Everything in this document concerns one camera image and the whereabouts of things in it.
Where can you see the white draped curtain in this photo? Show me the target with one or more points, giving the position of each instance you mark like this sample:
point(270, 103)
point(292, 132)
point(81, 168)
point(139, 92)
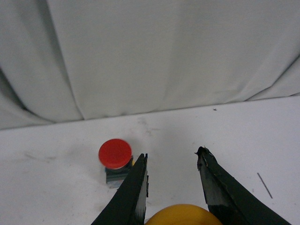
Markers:
point(69, 60)

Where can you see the yellow mushroom push button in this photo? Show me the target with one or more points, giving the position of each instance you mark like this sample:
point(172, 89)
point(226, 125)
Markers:
point(183, 214)

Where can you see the red mushroom push button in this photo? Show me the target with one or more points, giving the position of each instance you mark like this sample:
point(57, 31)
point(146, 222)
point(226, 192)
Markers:
point(116, 157)

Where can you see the thin dark wire scrap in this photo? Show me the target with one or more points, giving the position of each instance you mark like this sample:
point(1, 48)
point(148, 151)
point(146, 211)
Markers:
point(264, 184)

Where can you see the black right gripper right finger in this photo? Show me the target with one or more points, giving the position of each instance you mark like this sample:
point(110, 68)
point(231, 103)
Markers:
point(227, 199)

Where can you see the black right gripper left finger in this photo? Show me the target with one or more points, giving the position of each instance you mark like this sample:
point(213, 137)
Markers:
point(128, 205)

